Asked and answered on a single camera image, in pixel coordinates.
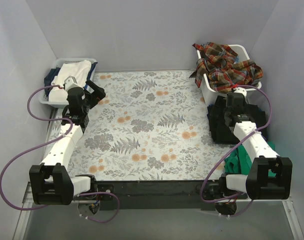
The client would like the plaid long sleeve shirt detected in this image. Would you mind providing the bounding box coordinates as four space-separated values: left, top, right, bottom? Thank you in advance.
190 42 263 94

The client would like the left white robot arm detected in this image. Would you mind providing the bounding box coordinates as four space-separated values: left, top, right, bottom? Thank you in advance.
29 76 106 205

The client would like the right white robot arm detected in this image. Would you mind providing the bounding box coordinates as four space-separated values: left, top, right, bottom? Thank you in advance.
218 85 292 200

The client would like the black folded shirt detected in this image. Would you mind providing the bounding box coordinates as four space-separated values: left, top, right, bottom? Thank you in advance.
207 104 267 145

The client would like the white plastic bin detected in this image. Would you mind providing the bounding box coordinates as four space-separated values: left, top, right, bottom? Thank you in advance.
191 42 263 105

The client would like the white folded garment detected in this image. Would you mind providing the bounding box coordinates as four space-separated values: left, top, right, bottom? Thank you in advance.
48 59 92 105

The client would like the grey perforated basket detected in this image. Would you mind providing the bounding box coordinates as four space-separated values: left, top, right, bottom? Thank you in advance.
39 58 97 109

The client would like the navy blue garment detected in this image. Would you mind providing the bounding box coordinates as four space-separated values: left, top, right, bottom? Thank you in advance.
44 67 61 87

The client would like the green shirt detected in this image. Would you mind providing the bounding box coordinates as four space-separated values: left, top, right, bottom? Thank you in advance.
223 141 277 176

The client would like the floral table mat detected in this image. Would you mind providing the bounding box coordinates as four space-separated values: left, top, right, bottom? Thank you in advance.
68 70 230 181

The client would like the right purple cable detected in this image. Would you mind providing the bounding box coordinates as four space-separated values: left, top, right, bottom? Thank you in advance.
200 84 272 220

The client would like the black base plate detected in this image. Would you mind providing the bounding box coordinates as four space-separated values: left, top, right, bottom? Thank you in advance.
96 180 236 211

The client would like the aluminium frame rail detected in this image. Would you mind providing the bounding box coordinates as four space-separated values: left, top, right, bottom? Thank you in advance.
14 190 303 240

